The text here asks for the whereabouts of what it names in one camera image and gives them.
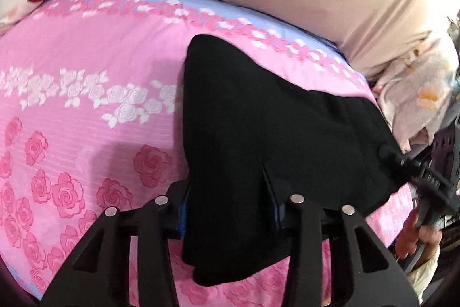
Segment person's right hand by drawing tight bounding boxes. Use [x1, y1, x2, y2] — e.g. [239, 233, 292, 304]
[395, 210, 442, 259]

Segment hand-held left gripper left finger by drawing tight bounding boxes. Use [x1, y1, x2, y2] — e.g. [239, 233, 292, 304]
[39, 181, 191, 307]

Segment person's right forearm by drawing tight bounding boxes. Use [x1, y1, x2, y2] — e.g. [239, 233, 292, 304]
[410, 246, 444, 307]

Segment pale floral blanket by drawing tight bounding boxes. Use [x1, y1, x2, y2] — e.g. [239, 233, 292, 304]
[370, 30, 460, 153]

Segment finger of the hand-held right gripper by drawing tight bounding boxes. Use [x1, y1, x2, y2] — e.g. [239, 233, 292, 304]
[378, 144, 426, 182]

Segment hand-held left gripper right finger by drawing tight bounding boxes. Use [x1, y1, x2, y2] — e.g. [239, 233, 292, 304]
[262, 163, 419, 307]

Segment pink rose bed sheet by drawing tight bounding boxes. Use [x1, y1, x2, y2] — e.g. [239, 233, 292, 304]
[0, 0, 417, 307]

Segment black pants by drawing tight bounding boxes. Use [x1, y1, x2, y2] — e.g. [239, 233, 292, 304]
[180, 34, 410, 288]

